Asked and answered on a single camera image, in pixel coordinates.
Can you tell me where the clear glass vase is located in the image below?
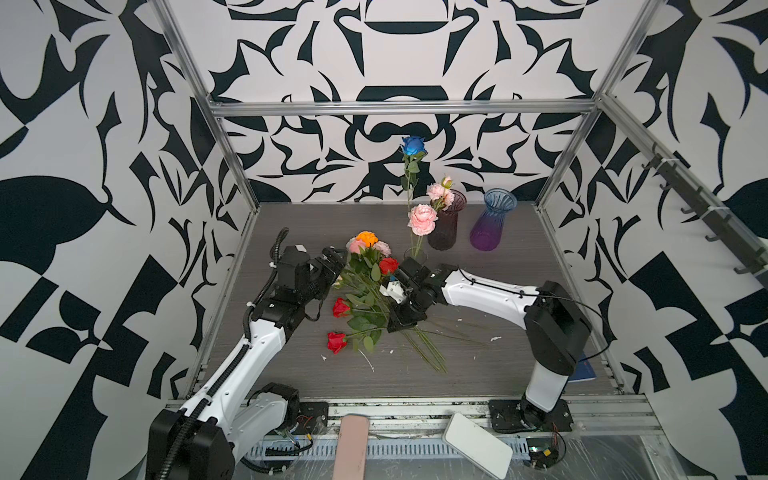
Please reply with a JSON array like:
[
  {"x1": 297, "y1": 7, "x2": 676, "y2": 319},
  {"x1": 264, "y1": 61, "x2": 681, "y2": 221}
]
[{"x1": 403, "y1": 247, "x2": 428, "y2": 266}]

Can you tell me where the pink rose flower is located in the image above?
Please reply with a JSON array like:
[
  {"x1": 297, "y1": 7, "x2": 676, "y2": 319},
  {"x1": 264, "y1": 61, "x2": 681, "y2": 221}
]
[{"x1": 346, "y1": 238, "x2": 367, "y2": 254}]

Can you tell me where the large pink peony flower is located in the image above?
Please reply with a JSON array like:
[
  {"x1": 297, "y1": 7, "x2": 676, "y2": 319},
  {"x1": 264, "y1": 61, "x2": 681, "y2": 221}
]
[{"x1": 408, "y1": 204, "x2": 438, "y2": 247}]

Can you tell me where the blue rose flower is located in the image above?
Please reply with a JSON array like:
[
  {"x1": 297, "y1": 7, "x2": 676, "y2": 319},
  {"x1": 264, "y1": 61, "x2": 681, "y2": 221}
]
[{"x1": 400, "y1": 135, "x2": 428, "y2": 256}]

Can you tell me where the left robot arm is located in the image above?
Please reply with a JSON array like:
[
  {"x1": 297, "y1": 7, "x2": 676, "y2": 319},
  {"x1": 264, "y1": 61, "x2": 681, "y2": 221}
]
[{"x1": 145, "y1": 229, "x2": 347, "y2": 479}]

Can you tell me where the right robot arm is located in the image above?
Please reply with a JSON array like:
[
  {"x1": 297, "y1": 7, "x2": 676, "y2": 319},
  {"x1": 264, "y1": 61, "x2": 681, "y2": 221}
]
[{"x1": 385, "y1": 258, "x2": 592, "y2": 416}]

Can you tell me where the maroon glass vase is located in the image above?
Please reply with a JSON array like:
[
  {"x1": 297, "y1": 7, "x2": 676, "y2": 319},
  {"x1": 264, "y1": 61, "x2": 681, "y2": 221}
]
[{"x1": 428, "y1": 191, "x2": 467, "y2": 251}]

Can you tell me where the blue purple glass vase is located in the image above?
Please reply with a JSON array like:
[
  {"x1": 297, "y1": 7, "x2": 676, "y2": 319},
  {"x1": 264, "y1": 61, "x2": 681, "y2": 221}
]
[{"x1": 470, "y1": 188, "x2": 517, "y2": 252}]

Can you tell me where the red rose upper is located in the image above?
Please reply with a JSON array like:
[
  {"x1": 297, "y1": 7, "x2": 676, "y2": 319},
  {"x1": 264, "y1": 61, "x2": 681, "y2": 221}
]
[{"x1": 379, "y1": 257, "x2": 399, "y2": 276}]

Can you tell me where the red rose lower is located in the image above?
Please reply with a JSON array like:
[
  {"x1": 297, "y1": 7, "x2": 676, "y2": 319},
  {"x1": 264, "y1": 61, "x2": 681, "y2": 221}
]
[{"x1": 327, "y1": 329, "x2": 382, "y2": 354}]

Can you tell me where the small pink flower sprig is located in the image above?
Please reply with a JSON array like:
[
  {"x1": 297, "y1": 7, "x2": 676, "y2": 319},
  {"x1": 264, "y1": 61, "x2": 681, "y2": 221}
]
[{"x1": 427, "y1": 176, "x2": 455, "y2": 212}]

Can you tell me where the blue book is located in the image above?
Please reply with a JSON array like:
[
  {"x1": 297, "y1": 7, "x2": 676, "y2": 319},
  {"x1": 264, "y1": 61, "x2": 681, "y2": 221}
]
[{"x1": 568, "y1": 359, "x2": 597, "y2": 383}]

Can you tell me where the white phone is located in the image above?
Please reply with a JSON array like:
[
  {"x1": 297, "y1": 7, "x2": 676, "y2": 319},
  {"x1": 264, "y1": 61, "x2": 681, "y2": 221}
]
[{"x1": 443, "y1": 413, "x2": 513, "y2": 479}]

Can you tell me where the circuit board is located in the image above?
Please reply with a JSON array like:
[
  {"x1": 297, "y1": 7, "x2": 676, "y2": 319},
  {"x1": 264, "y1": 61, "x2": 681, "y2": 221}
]
[{"x1": 524, "y1": 433, "x2": 567, "y2": 470}]

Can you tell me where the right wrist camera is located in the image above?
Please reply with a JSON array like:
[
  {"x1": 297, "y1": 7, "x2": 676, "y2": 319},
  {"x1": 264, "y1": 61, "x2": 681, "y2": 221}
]
[{"x1": 379, "y1": 277, "x2": 407, "y2": 304}]

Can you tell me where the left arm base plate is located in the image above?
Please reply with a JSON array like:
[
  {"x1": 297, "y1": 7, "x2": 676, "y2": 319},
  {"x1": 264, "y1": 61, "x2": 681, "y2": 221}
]
[{"x1": 283, "y1": 401, "x2": 330, "y2": 436}]

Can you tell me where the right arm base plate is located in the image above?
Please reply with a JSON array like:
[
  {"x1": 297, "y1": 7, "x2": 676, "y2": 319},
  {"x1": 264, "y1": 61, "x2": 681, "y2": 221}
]
[{"x1": 488, "y1": 398, "x2": 573, "y2": 434}]

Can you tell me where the wall hook rail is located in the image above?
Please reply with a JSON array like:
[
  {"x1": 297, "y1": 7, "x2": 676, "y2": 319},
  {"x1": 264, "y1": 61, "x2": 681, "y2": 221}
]
[{"x1": 641, "y1": 142, "x2": 768, "y2": 283}]

